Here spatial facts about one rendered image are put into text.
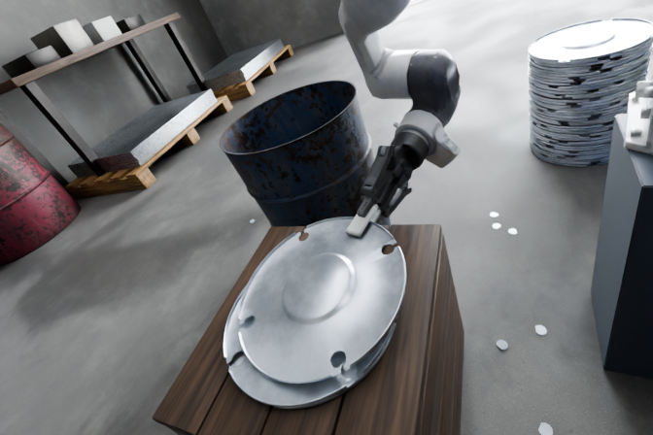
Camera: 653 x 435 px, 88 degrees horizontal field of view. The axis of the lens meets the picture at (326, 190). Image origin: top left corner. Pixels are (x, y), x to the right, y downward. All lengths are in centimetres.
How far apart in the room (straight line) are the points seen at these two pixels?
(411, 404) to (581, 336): 53
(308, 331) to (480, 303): 54
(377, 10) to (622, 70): 82
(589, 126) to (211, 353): 115
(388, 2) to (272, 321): 50
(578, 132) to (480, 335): 69
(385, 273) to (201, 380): 33
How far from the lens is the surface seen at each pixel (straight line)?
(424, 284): 56
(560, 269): 103
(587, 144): 130
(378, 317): 49
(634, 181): 59
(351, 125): 89
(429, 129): 70
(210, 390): 61
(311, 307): 54
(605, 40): 127
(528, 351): 90
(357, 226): 59
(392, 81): 72
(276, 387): 53
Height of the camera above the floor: 79
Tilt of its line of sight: 32 degrees down
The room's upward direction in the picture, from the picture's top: 23 degrees counter-clockwise
